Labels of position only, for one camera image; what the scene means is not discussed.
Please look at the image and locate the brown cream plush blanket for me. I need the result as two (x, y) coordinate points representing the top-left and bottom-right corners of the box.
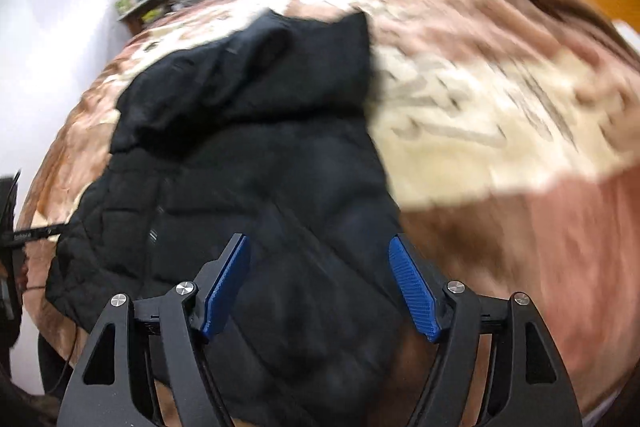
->
(20, 0), (639, 415)

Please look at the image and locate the black puffer jacket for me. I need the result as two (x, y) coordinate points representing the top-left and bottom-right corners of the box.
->
(46, 12), (427, 426)

